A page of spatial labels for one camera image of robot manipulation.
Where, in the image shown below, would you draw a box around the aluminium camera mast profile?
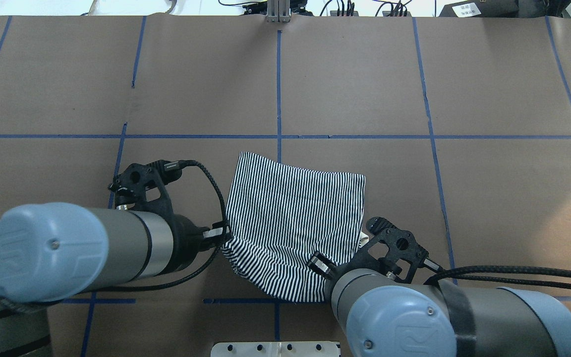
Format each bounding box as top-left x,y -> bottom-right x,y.
266,0 -> 291,23

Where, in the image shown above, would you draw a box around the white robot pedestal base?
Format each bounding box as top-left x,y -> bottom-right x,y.
210,341 -> 342,357

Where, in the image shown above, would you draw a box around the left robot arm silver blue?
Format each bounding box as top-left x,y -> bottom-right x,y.
0,160 -> 231,357

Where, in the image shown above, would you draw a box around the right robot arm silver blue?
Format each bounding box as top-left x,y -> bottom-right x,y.
307,217 -> 571,357

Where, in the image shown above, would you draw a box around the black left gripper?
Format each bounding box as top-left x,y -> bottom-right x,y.
108,160 -> 232,271

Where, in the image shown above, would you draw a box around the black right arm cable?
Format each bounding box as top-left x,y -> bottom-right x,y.
423,258 -> 571,292

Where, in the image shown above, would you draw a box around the navy white striped polo shirt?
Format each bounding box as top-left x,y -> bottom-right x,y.
223,152 -> 366,303

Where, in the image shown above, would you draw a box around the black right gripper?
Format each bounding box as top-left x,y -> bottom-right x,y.
308,217 -> 430,283

